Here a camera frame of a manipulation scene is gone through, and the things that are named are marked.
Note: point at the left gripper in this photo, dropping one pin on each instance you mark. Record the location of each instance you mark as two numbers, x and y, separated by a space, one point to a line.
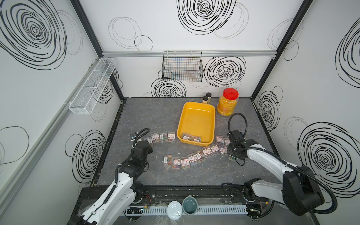
150 149

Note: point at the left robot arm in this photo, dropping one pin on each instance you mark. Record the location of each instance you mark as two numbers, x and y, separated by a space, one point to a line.
122 193

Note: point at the yellow plastic tray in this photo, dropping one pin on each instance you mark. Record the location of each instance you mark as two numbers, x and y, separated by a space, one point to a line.
197 119

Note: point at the narrow paper clip box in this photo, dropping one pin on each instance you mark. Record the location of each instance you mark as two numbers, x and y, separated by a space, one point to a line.
167 160

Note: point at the clear paper clip box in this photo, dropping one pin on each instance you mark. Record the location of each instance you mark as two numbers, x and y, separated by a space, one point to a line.
197 139

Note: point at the red lid corn jar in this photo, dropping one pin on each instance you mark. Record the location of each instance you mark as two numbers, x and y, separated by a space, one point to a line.
228 101

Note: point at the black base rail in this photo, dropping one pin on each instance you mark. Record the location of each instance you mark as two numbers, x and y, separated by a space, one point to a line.
237 193

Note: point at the white mesh wall shelf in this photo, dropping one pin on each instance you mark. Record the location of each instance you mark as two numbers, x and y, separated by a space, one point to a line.
93 86

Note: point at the teal cup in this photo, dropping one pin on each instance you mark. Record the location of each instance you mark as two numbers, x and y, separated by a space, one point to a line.
189 205

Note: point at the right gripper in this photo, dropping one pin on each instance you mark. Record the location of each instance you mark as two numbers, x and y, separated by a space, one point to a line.
229 146

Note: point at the white slotted cable duct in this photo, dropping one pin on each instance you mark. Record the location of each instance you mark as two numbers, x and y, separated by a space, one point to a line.
201 210

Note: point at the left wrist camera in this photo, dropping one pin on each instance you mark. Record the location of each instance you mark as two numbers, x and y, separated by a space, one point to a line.
133 136

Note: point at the paper clip box table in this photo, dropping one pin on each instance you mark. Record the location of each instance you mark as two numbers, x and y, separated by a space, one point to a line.
171 136

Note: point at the black wire basket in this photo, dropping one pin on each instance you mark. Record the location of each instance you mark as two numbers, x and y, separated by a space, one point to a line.
182 66

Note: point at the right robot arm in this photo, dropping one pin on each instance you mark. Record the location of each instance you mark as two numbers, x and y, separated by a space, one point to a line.
289 175

